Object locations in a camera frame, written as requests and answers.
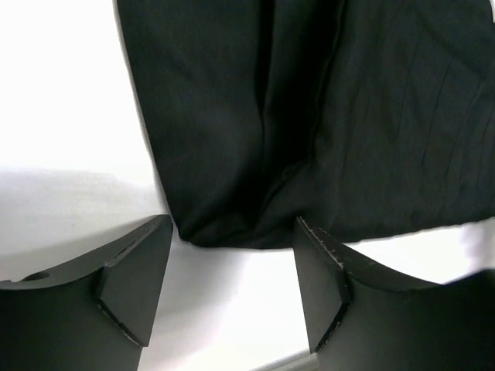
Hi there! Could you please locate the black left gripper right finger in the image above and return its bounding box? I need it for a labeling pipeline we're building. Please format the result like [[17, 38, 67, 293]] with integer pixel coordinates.
[[293, 219, 494, 371]]

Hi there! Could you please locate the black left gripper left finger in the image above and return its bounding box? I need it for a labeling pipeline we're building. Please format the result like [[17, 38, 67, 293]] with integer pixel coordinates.
[[1, 215, 172, 371]]

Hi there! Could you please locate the black pleated skirt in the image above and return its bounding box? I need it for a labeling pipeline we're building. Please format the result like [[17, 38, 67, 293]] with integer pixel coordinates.
[[116, 1, 494, 248]]

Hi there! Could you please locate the aluminium front rail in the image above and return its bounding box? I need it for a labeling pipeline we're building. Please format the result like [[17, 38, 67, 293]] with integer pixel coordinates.
[[256, 351, 319, 371]]

